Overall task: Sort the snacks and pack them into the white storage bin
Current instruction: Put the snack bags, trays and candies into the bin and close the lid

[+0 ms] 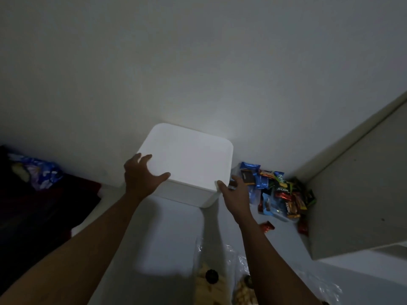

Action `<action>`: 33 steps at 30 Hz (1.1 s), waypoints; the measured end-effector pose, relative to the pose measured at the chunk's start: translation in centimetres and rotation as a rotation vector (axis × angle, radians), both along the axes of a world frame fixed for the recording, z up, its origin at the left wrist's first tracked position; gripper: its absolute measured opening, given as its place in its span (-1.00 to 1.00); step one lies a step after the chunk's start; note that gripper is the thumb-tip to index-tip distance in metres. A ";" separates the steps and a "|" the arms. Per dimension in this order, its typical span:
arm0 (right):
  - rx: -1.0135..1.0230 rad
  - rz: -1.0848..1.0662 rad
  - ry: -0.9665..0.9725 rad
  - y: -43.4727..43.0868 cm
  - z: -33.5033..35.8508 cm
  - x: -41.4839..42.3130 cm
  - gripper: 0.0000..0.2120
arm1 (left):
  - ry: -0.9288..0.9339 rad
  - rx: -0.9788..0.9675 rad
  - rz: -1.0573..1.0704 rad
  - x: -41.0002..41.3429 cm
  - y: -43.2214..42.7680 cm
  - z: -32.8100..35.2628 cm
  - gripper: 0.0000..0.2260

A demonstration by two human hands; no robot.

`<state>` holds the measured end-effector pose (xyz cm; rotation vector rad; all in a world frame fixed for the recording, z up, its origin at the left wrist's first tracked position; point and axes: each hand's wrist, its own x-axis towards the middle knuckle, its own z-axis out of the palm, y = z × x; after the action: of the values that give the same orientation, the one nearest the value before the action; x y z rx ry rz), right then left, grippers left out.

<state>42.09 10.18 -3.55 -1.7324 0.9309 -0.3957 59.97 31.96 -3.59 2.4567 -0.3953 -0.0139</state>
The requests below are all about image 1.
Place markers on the red candy wrapper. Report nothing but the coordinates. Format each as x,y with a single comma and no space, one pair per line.
267,227

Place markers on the dark red bed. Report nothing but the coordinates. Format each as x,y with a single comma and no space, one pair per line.
38,219

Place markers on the person's right hand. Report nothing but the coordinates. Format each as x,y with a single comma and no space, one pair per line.
237,200

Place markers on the person's left forearm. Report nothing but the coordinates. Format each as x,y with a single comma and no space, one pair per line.
73,250

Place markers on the white plastic storage bin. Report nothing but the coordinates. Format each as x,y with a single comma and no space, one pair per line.
187,155

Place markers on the clear bag yellow sticks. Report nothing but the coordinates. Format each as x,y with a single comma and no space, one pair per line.
210,289

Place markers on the blue plastic bag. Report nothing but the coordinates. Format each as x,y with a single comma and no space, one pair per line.
38,173

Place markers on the person's left hand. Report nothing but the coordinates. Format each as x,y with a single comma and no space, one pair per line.
141,181

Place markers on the person's right forearm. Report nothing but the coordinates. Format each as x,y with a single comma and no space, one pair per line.
276,266

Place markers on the white shelf unit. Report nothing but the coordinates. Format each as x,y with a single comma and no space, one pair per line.
356,187

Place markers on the clear bag of orange-yellow snacks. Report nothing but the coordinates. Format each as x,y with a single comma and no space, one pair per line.
243,292

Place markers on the pile of candies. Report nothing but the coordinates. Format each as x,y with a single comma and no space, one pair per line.
283,193

